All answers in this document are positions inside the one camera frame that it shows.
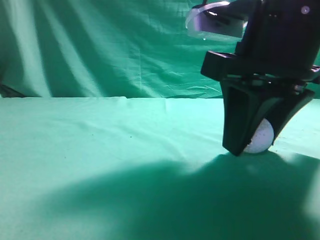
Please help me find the green table cloth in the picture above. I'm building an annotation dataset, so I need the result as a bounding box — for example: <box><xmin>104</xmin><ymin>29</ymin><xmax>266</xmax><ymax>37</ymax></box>
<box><xmin>0</xmin><ymin>97</ymin><xmax>320</xmax><ymax>240</ymax></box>

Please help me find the green backdrop curtain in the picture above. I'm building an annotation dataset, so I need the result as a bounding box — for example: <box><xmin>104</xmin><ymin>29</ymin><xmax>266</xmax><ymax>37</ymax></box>
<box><xmin>0</xmin><ymin>0</ymin><xmax>320</xmax><ymax>99</ymax></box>

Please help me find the white golf ball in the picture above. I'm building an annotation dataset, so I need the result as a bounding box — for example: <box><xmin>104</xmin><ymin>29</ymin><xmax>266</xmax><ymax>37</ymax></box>
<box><xmin>243</xmin><ymin>118</ymin><xmax>274</xmax><ymax>154</ymax></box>

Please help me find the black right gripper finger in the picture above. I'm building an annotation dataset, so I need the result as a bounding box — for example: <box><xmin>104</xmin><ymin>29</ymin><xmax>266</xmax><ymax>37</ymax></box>
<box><xmin>268</xmin><ymin>89</ymin><xmax>315</xmax><ymax>145</ymax></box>

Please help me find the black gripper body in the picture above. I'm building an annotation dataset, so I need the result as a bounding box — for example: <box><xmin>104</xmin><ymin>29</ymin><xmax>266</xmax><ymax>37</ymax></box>
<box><xmin>200</xmin><ymin>0</ymin><xmax>320</xmax><ymax>84</ymax></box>

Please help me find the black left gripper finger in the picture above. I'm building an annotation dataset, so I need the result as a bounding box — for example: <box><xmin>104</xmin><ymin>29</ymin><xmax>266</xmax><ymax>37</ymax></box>
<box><xmin>221</xmin><ymin>81</ymin><xmax>283</xmax><ymax>156</ymax></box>

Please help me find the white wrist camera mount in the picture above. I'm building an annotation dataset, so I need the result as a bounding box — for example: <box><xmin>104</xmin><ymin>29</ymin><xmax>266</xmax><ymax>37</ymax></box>
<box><xmin>185</xmin><ymin>0</ymin><xmax>258</xmax><ymax>38</ymax></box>

